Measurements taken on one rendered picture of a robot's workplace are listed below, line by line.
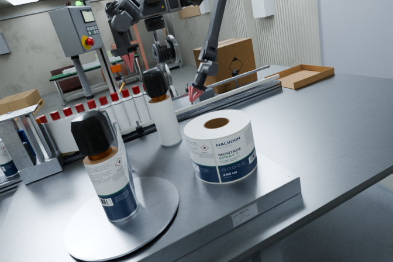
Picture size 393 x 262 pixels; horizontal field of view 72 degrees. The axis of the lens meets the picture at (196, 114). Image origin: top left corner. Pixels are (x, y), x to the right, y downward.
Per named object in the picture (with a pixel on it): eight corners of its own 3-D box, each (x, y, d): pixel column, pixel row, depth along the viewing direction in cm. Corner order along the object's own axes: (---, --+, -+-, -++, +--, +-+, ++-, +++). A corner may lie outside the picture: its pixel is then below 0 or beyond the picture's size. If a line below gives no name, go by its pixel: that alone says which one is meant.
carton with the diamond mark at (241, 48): (218, 94, 165) (209, 50, 156) (201, 88, 186) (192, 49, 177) (258, 79, 175) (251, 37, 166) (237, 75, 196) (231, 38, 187)
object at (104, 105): (111, 141, 125) (96, 100, 118) (110, 137, 130) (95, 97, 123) (123, 137, 127) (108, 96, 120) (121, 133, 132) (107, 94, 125)
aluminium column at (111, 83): (126, 134, 143) (78, 1, 120) (124, 132, 147) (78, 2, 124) (134, 131, 144) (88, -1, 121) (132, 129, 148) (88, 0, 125)
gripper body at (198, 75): (195, 86, 132) (200, 72, 131) (187, 83, 141) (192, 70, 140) (206, 90, 135) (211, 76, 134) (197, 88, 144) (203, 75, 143)
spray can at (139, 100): (142, 128, 131) (129, 89, 124) (142, 125, 136) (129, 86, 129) (152, 126, 132) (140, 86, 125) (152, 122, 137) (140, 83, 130)
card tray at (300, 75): (294, 89, 148) (293, 82, 147) (265, 83, 171) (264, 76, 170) (334, 73, 158) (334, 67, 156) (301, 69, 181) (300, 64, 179)
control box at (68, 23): (65, 57, 116) (47, 11, 110) (87, 51, 131) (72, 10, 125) (85, 53, 114) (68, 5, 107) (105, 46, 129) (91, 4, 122)
